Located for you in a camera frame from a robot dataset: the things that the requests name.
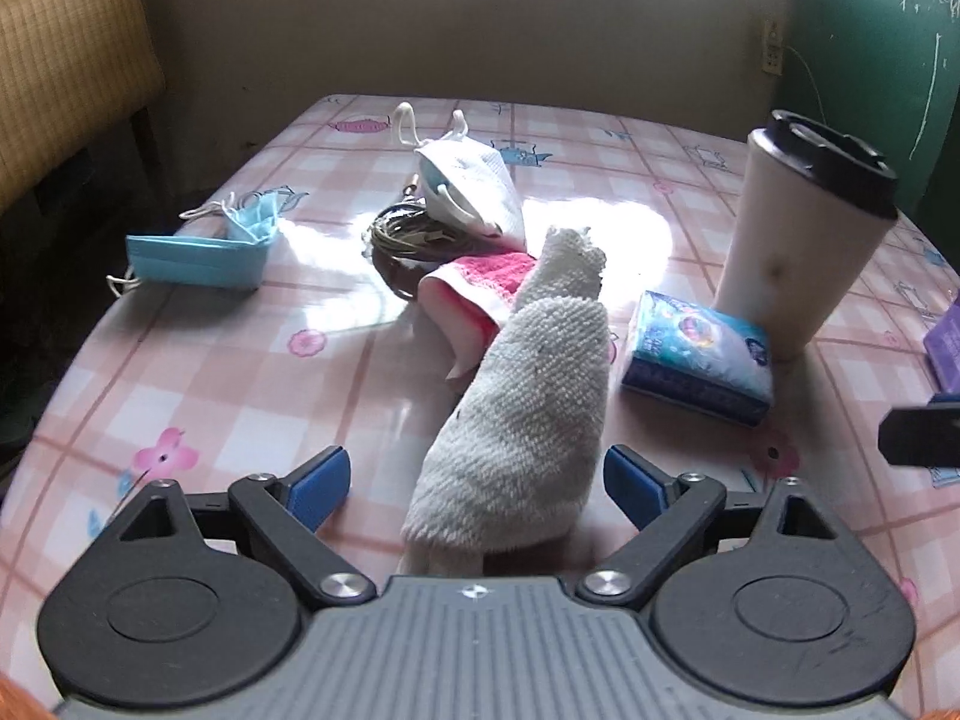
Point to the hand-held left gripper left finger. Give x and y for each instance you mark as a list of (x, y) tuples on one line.
[(322, 487)]

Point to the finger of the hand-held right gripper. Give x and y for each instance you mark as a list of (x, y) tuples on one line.
[(922, 435)]

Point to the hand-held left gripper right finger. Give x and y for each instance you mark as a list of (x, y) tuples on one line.
[(630, 487)]

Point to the white terry towel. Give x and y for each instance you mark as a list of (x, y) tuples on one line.
[(525, 405)]

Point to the blue tissue packet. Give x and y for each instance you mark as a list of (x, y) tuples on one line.
[(697, 352)]

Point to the white face mask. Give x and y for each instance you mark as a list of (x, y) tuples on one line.
[(472, 172)]

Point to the purple packet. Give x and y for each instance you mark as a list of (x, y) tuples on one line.
[(946, 349)]

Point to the pink plaid tablecloth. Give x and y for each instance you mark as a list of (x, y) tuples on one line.
[(247, 382)]

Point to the white cup with black lid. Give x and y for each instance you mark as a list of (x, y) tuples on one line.
[(795, 240)]

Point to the pink cloth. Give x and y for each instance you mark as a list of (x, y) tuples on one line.
[(480, 289)]

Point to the flat blue face mask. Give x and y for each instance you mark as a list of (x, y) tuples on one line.
[(199, 261)]

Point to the crumpled blue face mask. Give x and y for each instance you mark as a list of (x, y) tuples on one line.
[(255, 217)]

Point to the tan woven sofa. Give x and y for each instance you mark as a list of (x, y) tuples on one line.
[(67, 67)]

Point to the wall socket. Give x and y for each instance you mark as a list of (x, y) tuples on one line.
[(772, 45)]

